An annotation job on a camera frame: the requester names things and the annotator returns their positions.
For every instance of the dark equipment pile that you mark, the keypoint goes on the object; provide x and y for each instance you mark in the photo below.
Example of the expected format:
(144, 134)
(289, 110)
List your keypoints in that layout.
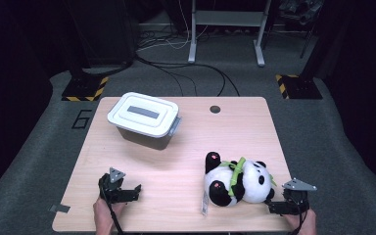
(300, 11)

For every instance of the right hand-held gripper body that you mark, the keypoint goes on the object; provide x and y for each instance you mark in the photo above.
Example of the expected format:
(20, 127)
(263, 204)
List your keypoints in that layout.
(295, 197)

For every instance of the black striped stand base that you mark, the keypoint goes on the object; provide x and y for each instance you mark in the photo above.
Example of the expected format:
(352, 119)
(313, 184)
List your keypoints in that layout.
(300, 87)
(84, 89)

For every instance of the large black box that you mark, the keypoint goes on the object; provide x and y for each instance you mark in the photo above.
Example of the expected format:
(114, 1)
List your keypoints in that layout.
(111, 32)

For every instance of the grey tape piece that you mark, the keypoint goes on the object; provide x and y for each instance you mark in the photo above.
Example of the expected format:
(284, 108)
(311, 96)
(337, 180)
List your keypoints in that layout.
(59, 208)

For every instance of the clear plastic storage box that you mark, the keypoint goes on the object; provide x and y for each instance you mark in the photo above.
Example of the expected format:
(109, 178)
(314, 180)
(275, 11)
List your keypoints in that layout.
(150, 140)

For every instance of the person's right hand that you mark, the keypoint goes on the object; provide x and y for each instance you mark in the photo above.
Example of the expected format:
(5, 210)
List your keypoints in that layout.
(302, 223)

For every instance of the person's left hand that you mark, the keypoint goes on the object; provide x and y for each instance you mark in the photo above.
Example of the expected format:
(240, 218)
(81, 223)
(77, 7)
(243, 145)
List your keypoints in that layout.
(103, 213)

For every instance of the white metal stand frame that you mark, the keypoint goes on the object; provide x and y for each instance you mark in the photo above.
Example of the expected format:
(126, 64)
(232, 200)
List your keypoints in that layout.
(228, 18)

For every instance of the white box lid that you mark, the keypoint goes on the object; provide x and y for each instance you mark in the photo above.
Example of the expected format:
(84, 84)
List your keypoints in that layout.
(143, 112)

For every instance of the dark round table grommet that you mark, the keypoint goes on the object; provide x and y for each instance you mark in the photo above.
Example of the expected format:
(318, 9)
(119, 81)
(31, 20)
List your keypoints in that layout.
(215, 109)

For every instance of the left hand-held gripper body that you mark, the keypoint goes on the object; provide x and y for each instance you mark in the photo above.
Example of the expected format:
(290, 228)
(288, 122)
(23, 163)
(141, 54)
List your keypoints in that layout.
(111, 191)

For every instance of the panda plush toy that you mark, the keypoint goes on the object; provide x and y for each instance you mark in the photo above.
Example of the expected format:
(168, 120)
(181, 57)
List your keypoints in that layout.
(238, 182)

